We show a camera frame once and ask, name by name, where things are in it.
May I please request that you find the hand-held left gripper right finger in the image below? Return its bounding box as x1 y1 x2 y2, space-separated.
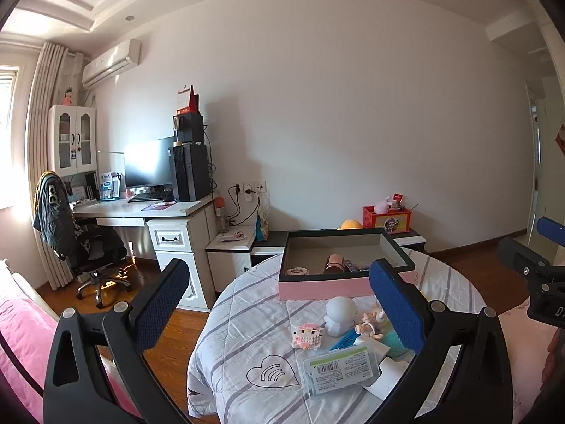
366 258 515 424

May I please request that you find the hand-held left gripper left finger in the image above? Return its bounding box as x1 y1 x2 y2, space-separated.
43 257 190 424

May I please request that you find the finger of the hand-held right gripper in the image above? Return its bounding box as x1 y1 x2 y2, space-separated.
497 236 565 282
536 216 565 250

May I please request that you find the doll figure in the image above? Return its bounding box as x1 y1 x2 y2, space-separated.
355 308 390 337

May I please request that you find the teal round object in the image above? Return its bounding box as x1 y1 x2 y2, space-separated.
379 329 416 359

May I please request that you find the white round figure toy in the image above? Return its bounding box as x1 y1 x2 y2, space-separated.
324 296 356 337

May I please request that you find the blue highlighter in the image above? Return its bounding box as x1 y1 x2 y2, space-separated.
328 329 359 352

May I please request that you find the pink storage box dark rim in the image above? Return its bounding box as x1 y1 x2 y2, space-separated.
278 227 418 304

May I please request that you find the clear plastic case with label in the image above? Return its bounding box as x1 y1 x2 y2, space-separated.
302 343 392 401

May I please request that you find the pink building block figure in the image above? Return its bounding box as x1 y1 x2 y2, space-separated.
291 323 327 351

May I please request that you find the person's right forearm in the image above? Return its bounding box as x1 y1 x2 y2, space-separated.
530 330 565 424

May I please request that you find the white door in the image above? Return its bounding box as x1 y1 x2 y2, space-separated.
524 77 565 254

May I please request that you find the pink bed sheet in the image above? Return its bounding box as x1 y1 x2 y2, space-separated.
498 295 565 424

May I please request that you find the white desk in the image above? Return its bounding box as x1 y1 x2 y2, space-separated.
70 193 219 311

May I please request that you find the black office chair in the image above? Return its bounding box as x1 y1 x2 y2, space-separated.
33 171 135 308

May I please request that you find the white nightstand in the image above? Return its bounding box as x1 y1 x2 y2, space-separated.
205 225 259 293

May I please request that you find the red box with panda print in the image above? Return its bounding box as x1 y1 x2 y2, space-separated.
362 205 412 235

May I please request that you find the striped white quilt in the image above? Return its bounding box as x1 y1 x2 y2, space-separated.
187 247 487 424

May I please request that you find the bottle with orange cap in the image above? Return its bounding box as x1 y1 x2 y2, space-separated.
214 196 228 233

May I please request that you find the black keyboard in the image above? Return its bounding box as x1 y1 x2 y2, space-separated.
128 191 174 203

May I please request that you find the blue and white box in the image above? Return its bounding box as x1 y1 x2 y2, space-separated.
99 172 121 200

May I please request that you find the black computer tower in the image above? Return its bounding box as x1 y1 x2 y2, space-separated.
169 142 211 202

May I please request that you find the computer monitor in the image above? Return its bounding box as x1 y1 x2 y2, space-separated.
124 136 176 191

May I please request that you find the dark jacket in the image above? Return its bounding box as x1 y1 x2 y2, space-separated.
32 171 77 254

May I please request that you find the pink blanket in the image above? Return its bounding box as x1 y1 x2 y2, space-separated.
0 295 135 424

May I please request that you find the black speaker box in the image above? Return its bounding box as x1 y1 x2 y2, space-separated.
172 112 206 144

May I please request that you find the white glass door cabinet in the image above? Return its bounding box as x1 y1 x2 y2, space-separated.
47 105 98 176

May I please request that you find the beige curtain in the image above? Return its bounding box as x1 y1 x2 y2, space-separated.
25 42 91 292

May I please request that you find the window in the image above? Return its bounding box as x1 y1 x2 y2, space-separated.
0 65 22 209

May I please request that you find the white air conditioner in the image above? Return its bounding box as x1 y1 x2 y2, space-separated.
81 38 142 89

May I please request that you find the black power cable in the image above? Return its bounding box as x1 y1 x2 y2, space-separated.
226 184 259 227

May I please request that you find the white bed frame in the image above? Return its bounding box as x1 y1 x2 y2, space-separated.
8 269 56 323

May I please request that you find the white wall outlet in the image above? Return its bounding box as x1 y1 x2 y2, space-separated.
231 179 268 195

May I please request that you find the red wall calendar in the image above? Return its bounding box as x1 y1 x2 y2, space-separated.
176 84 200 116

